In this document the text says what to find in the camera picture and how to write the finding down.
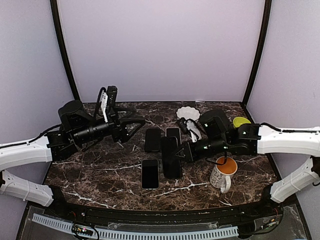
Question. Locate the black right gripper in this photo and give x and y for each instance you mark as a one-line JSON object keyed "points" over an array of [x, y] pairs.
{"points": [[190, 153]]}

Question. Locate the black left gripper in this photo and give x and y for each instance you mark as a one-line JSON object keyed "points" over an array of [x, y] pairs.
{"points": [[120, 133]]}

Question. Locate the white phone dark screen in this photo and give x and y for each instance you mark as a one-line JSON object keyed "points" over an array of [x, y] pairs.
{"points": [[174, 132]]}

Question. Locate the black phone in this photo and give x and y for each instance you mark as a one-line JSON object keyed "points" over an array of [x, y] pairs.
{"points": [[150, 174]]}

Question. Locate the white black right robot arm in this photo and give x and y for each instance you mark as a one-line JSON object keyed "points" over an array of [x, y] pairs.
{"points": [[215, 135]]}

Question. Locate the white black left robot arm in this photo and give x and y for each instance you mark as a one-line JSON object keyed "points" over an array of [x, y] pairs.
{"points": [[60, 142]]}

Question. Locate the white scalloped bowl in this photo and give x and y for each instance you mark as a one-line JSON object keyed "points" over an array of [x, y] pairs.
{"points": [[188, 112]]}

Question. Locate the white mug orange inside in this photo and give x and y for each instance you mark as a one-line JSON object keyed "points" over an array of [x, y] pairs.
{"points": [[223, 171]]}

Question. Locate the green bowl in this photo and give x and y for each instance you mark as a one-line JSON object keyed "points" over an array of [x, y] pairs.
{"points": [[239, 120]]}

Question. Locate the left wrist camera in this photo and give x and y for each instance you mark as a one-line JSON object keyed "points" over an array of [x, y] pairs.
{"points": [[105, 101]]}

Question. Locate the white slotted cable duct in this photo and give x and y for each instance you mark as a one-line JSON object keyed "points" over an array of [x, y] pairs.
{"points": [[134, 231]]}

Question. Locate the black front rail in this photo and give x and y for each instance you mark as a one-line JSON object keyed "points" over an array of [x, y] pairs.
{"points": [[244, 214]]}

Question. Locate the black left frame post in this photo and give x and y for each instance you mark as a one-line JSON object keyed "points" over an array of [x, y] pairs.
{"points": [[62, 48]]}

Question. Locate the black frame post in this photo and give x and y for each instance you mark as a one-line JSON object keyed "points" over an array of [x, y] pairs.
{"points": [[258, 52], [62, 48]]}

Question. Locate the black right frame post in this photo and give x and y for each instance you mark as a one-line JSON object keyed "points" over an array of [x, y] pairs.
{"points": [[258, 52]]}

